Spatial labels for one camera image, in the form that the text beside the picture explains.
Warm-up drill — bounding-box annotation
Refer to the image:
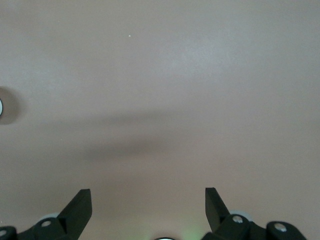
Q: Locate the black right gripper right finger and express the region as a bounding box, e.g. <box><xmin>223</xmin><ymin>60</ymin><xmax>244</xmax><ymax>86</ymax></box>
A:
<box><xmin>201</xmin><ymin>187</ymin><xmax>308</xmax><ymax>240</ymax></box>

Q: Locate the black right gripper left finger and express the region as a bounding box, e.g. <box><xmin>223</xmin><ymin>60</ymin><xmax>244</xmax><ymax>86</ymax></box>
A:
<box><xmin>0</xmin><ymin>188</ymin><xmax>93</xmax><ymax>240</ymax></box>

